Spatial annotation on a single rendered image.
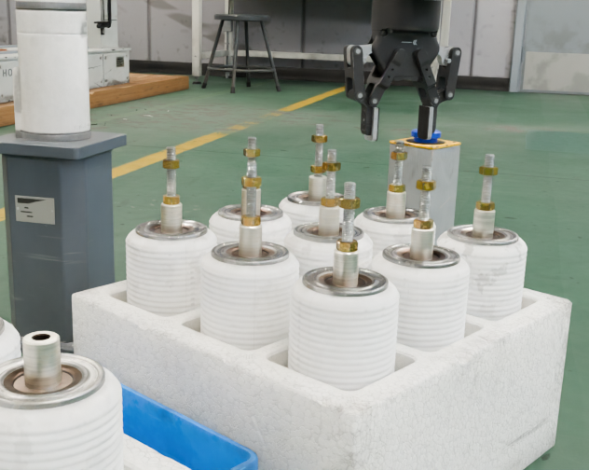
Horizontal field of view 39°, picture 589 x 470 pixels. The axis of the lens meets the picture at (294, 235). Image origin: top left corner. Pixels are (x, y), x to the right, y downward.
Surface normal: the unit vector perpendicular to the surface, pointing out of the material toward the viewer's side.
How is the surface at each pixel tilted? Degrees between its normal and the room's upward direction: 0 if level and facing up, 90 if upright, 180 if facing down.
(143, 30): 90
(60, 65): 90
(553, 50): 90
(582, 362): 0
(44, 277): 90
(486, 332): 0
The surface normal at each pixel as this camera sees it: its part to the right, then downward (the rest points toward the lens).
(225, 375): -0.67, 0.17
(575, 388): 0.03, -0.97
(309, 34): -0.26, 0.24
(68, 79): 0.62, 0.22
